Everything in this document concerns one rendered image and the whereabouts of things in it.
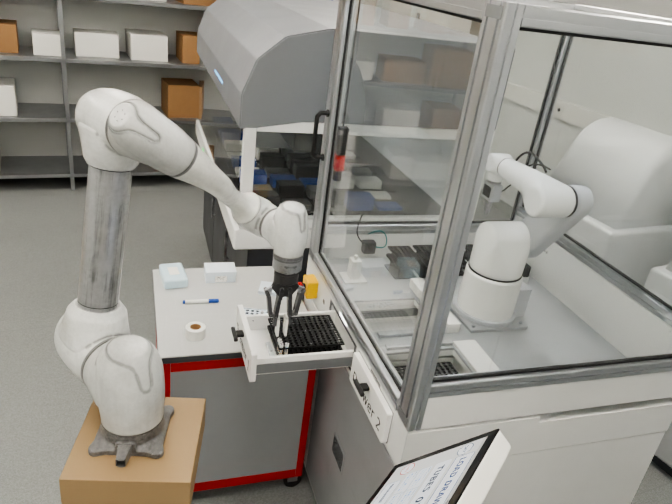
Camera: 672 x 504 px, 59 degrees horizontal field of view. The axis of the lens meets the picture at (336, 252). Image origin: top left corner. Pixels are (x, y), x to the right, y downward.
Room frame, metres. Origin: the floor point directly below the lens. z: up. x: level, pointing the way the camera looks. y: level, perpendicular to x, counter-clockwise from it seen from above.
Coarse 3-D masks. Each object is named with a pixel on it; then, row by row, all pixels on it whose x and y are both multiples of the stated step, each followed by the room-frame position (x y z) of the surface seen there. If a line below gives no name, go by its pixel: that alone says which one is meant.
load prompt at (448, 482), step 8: (464, 456) 0.92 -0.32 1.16; (456, 464) 0.90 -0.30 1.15; (464, 464) 0.88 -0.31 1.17; (448, 472) 0.88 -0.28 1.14; (456, 472) 0.87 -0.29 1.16; (448, 480) 0.85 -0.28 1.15; (456, 480) 0.83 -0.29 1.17; (440, 488) 0.83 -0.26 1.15; (448, 488) 0.82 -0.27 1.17; (432, 496) 0.82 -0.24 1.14; (440, 496) 0.80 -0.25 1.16
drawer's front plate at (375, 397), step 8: (352, 360) 1.55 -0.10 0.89; (360, 360) 1.51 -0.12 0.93; (352, 368) 1.54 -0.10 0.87; (360, 368) 1.49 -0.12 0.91; (352, 376) 1.53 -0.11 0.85; (360, 376) 1.48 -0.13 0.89; (368, 376) 1.43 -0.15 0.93; (352, 384) 1.52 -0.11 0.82; (368, 384) 1.42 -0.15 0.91; (376, 384) 1.40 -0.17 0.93; (368, 392) 1.41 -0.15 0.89; (376, 392) 1.36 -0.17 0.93; (360, 400) 1.45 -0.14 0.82; (368, 400) 1.40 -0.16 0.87; (376, 400) 1.35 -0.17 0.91; (384, 400) 1.33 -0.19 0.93; (368, 408) 1.39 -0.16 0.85; (376, 408) 1.34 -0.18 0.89; (384, 408) 1.30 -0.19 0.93; (368, 416) 1.38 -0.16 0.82; (376, 416) 1.33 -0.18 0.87; (384, 416) 1.29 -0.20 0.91; (384, 424) 1.28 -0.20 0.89; (376, 432) 1.32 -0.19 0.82; (384, 432) 1.28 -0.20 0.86; (384, 440) 1.28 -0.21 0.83
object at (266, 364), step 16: (256, 320) 1.73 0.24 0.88; (304, 320) 1.79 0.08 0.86; (336, 320) 1.81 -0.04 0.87; (256, 336) 1.69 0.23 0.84; (320, 352) 1.57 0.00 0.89; (336, 352) 1.58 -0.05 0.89; (352, 352) 1.60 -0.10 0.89; (256, 368) 1.48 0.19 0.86; (272, 368) 1.50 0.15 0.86; (288, 368) 1.52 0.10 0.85; (304, 368) 1.54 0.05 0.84; (320, 368) 1.56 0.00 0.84
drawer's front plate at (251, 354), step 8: (240, 312) 1.68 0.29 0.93; (240, 320) 1.66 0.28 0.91; (240, 328) 1.65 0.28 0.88; (248, 328) 1.59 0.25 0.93; (248, 336) 1.55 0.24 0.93; (240, 344) 1.64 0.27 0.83; (248, 344) 1.52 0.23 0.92; (248, 352) 1.51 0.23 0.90; (256, 352) 1.47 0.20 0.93; (248, 360) 1.50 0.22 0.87; (256, 360) 1.47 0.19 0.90; (248, 368) 1.49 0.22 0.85; (248, 376) 1.48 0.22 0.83
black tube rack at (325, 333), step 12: (300, 324) 1.71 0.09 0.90; (312, 324) 1.72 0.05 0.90; (324, 324) 1.72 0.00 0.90; (288, 336) 1.63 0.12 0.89; (300, 336) 1.63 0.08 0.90; (312, 336) 1.64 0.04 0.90; (324, 336) 1.65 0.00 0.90; (336, 336) 1.66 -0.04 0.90; (276, 348) 1.59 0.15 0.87; (288, 348) 1.56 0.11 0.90; (300, 348) 1.61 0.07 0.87; (312, 348) 1.62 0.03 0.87; (324, 348) 1.63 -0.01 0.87; (336, 348) 1.63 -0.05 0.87
